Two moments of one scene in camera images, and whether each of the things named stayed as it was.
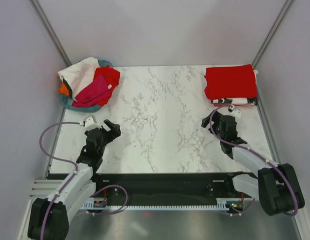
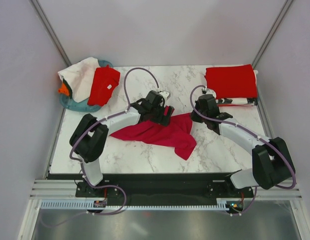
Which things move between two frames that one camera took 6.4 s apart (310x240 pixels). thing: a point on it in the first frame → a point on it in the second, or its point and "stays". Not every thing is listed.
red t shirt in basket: x=112 y=76 stays
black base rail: x=165 y=189 stays
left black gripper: x=114 y=132 → x=163 y=120
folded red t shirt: x=230 y=82 stays
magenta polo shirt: x=98 y=90 → x=177 y=134
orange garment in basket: x=63 y=89 stays
